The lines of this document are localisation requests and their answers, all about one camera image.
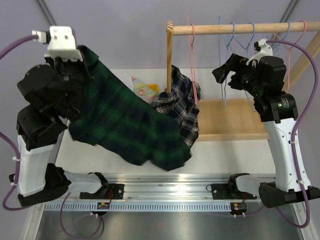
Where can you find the dark green plaid skirt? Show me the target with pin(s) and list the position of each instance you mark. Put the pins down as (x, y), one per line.
(113, 117)

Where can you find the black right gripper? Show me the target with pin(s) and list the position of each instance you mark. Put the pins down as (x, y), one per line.
(237, 63)

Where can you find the aluminium mounting rail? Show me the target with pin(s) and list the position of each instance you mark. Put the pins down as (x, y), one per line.
(147, 188)

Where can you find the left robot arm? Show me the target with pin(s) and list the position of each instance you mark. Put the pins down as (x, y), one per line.
(54, 93)

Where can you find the pink wire hanger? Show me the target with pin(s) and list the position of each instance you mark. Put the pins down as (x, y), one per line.
(191, 39)
(290, 49)

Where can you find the navy white plaid skirt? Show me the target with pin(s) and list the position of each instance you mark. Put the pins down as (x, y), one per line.
(180, 104)

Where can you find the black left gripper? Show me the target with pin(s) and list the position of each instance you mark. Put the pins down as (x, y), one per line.
(58, 64)

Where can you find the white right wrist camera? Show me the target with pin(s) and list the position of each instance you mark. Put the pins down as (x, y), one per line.
(263, 50)

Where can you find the pastel floral garment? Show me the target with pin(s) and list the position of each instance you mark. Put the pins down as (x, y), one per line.
(142, 90)

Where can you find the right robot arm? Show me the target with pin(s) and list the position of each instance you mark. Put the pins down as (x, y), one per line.
(263, 79)

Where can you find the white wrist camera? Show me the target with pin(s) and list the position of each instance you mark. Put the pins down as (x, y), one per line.
(61, 43)
(263, 50)

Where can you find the white grey garment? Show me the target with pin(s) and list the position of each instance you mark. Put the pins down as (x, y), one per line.
(127, 80)

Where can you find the wooden clothes rack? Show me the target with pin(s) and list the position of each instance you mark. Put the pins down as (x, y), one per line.
(238, 121)

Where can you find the yellow plastic tray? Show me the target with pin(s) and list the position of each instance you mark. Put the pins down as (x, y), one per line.
(154, 87)

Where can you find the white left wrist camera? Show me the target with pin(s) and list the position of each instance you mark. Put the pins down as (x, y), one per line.
(61, 43)

